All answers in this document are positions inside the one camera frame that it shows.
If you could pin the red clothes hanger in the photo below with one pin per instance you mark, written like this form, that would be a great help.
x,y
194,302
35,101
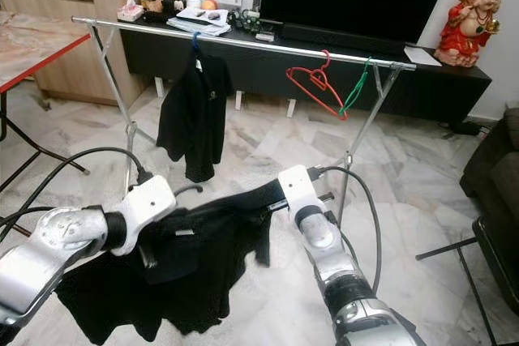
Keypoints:
x,y
316,80

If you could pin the green clothes hanger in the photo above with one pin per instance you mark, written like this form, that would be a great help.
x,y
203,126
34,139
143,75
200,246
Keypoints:
x,y
356,87

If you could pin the blue clothes hanger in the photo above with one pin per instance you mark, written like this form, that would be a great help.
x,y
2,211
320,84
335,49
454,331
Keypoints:
x,y
197,42

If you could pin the black shirt with green logo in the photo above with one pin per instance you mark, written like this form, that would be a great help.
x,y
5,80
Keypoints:
x,y
195,119

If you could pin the black television console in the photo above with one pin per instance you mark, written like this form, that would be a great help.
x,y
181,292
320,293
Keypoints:
x,y
259,79

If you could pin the silver metal clothes rack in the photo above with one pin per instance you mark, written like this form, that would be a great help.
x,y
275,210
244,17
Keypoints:
x,y
251,44

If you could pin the small white device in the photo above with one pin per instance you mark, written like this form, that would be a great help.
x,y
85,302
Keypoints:
x,y
264,36

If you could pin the black soundbar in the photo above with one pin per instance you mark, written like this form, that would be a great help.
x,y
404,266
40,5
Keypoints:
x,y
340,38

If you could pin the stack of white papers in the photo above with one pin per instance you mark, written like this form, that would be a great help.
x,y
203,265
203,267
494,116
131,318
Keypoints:
x,y
199,22

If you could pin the white paper sheet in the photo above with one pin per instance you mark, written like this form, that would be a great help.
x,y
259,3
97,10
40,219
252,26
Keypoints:
x,y
422,56

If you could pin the orange ball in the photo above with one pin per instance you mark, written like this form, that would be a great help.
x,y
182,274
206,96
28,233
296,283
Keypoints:
x,y
209,4

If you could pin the dark brown fabric sofa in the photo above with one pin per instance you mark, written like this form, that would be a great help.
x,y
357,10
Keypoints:
x,y
491,160

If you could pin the white and blue ball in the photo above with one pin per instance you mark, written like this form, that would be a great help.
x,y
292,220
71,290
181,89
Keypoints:
x,y
194,2

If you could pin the black plush toy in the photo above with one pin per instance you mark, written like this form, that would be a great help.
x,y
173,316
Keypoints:
x,y
173,4

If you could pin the marble table with red edge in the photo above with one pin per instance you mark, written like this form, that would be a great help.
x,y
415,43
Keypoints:
x,y
32,46

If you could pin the pink tissue box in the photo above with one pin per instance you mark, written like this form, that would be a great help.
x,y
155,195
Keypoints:
x,y
130,12

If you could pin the red laughing buddha statue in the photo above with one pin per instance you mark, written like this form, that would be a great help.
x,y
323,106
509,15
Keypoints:
x,y
466,32

